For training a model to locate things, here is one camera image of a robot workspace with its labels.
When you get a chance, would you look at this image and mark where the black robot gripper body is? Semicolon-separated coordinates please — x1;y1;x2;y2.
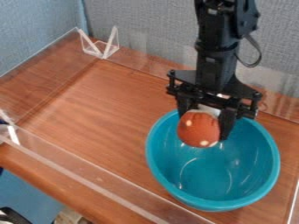
167;70;263;119

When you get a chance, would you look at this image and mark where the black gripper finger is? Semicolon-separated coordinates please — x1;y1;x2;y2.
176;96;192;116
219;108;237;140

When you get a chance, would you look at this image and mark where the brown plush mushroom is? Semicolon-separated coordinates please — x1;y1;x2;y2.
177;106;220;148

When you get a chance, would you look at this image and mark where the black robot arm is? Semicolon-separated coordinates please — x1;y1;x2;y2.
167;0;261;140

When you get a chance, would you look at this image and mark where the blue plastic bowl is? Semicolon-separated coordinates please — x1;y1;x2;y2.
144;110;280;212

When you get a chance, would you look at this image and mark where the clear acrylic left barrier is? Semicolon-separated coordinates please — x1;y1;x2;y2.
0;28;96;119

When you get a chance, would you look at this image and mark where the clear acrylic front barrier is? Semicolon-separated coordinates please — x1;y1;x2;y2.
0;109;215;224

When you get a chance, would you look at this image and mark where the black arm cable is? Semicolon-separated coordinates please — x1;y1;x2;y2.
235;33;263;68

